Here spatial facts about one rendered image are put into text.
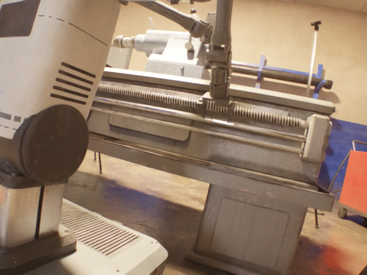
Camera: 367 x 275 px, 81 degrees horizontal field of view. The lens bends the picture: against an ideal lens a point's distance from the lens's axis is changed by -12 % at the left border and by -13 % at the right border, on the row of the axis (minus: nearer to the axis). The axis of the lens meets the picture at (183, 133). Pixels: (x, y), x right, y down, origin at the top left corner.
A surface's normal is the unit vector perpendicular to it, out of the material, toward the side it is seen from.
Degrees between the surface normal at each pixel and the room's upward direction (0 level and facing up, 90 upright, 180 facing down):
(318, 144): 90
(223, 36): 112
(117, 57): 90
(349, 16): 90
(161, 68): 90
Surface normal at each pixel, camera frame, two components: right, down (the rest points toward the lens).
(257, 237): -0.29, -0.06
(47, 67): 0.53, 0.25
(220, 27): -0.40, 0.29
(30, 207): 0.91, 0.20
